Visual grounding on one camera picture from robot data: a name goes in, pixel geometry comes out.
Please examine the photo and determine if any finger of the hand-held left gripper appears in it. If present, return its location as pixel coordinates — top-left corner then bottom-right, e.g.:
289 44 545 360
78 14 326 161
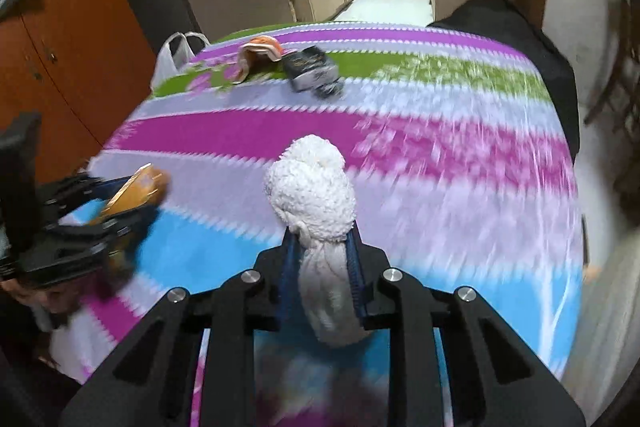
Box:
42 171 138 214
22 206 157 290

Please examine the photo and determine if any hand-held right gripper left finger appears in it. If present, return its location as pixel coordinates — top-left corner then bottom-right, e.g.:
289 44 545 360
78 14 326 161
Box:
60 227 301 427

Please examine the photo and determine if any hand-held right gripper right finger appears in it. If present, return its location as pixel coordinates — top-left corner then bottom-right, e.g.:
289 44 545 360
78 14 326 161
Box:
346 227 587 427

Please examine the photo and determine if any orange snack wrapper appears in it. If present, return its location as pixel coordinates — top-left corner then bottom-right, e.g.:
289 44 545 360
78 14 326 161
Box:
97 163 172 225

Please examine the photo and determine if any white tissue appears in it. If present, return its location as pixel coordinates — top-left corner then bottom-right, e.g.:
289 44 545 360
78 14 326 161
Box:
263 134 369 348

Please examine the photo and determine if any person's left hand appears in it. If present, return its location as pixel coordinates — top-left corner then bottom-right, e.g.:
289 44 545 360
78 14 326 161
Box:
0 278 88 334

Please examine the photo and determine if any orange wooden cabinet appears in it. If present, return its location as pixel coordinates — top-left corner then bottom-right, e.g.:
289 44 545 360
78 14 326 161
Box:
0 0 159 170

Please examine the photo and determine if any striped colourful tablecloth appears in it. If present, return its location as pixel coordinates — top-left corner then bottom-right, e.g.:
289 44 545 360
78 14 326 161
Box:
50 22 587 427

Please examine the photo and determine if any white plastic bag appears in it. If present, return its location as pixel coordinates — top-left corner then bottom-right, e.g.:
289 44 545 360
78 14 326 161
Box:
150 32 212 91

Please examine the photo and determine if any black and grey packet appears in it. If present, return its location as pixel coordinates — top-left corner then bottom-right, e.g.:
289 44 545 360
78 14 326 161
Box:
281 47 346 101

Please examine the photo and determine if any black cloth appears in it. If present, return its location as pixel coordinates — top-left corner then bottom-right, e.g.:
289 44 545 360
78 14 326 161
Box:
426 0 582 158

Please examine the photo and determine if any wooden chair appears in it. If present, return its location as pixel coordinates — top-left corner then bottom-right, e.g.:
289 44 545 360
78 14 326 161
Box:
582 0 640 135

